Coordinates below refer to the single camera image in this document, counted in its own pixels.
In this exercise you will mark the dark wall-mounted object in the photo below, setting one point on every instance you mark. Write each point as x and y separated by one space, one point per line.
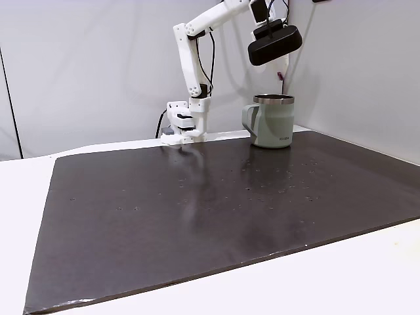
321 1

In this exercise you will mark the purple pen grip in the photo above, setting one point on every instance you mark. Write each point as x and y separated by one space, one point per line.
280 76

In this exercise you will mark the grey base plug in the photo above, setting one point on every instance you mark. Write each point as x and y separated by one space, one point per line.
168 131

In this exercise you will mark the black table mat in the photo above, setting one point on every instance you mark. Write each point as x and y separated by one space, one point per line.
197 213

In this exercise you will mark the black oval camera box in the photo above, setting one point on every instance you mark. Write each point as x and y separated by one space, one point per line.
275 46

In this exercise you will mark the grey-green mug steel rim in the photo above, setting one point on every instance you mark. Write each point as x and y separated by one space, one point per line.
272 124

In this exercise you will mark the thin black wall strip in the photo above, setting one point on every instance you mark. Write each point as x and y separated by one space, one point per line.
11 108

